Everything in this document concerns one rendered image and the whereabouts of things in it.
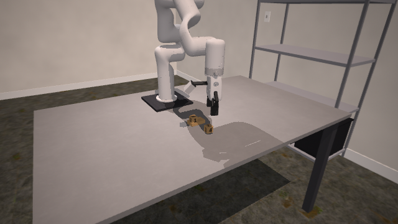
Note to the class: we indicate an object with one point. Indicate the wooden number cube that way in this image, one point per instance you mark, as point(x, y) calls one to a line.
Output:
point(208, 128)
point(193, 118)

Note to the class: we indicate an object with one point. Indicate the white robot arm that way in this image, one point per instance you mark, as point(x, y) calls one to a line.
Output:
point(168, 32)

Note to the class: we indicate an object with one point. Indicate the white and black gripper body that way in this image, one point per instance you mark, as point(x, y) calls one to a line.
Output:
point(214, 84)

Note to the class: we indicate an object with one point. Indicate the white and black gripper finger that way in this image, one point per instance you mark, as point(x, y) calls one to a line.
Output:
point(215, 105)
point(208, 103)

